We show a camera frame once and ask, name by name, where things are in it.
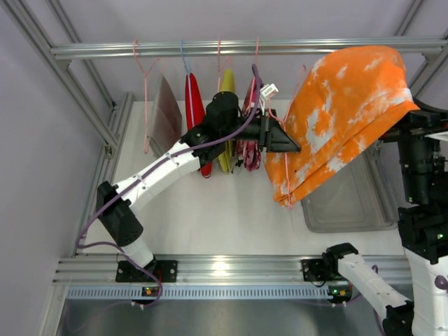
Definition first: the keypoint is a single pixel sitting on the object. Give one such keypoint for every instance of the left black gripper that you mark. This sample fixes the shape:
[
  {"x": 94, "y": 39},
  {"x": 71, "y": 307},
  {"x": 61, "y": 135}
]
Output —
[{"x": 264, "y": 133}]

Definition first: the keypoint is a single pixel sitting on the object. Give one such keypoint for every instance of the pink patterned trousers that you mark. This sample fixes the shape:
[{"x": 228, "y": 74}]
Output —
[{"x": 248, "y": 151}]

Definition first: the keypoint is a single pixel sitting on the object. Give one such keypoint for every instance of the pink hanger with patterned trousers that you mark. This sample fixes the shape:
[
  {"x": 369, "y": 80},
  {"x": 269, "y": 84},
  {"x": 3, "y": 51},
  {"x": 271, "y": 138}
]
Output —
[{"x": 250, "y": 95}]

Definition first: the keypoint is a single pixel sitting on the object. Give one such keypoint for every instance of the pink hanger with orange trousers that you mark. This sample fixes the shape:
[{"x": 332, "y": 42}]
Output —
[{"x": 282, "y": 123}]

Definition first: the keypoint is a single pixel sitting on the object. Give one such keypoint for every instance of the orange white trousers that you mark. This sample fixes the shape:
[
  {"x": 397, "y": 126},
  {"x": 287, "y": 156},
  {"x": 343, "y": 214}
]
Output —
[{"x": 349, "y": 99}]

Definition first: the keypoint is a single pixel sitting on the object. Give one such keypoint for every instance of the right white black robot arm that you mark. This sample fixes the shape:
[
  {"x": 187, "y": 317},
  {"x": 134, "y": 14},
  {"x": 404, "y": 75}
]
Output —
[{"x": 422, "y": 229}]

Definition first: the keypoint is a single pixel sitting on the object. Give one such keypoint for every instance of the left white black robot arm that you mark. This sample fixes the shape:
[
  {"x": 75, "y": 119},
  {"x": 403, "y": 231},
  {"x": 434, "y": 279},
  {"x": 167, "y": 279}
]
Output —
[{"x": 118, "y": 204}]

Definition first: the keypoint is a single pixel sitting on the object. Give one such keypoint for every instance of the yellow green trousers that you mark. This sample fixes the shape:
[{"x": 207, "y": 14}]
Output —
[{"x": 225, "y": 158}]

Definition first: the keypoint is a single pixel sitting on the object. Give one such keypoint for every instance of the red trousers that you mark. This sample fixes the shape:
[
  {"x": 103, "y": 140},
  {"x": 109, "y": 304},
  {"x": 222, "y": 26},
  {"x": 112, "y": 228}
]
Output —
[{"x": 194, "y": 112}]

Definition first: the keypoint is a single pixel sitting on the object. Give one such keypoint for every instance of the pink hanger with yellow trousers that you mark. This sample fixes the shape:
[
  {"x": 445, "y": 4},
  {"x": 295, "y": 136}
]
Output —
[{"x": 222, "y": 64}]

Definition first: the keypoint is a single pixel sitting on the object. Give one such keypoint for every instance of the grey trousers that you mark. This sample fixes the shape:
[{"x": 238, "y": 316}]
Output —
[{"x": 166, "y": 121}]

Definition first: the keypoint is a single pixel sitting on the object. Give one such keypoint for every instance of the pink hanger far left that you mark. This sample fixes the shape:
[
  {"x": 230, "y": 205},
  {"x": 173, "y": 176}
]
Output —
[{"x": 157, "y": 62}]

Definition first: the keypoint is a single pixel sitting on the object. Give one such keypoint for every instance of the clear plastic bin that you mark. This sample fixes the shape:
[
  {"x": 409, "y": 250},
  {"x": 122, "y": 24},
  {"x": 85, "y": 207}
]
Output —
[{"x": 356, "y": 199}]

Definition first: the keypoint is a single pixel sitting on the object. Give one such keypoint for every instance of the slotted grey cable duct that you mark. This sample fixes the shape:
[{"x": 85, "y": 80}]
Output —
[{"x": 197, "y": 292}]

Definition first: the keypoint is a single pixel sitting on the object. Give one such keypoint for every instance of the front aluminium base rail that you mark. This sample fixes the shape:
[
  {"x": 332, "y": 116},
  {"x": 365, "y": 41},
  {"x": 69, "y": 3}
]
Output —
[{"x": 86, "y": 269}]

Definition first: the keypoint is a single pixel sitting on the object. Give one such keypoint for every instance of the left aluminium frame post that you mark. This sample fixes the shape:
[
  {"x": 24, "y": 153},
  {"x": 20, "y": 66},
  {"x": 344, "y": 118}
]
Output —
[{"x": 111, "y": 132}]

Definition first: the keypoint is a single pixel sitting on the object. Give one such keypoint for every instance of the aluminium frame post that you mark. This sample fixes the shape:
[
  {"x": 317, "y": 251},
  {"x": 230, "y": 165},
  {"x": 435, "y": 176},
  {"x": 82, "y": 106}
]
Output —
[
  {"x": 111, "y": 132},
  {"x": 425, "y": 19}
]

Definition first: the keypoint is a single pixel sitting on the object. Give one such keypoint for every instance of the right aluminium frame post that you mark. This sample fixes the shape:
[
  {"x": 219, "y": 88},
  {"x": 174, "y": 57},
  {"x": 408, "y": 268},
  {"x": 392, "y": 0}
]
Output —
[{"x": 425, "y": 19}]

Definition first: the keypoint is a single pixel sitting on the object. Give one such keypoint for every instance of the aluminium hanging rail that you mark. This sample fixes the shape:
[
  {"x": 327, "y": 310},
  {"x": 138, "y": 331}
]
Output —
[{"x": 89, "y": 51}]

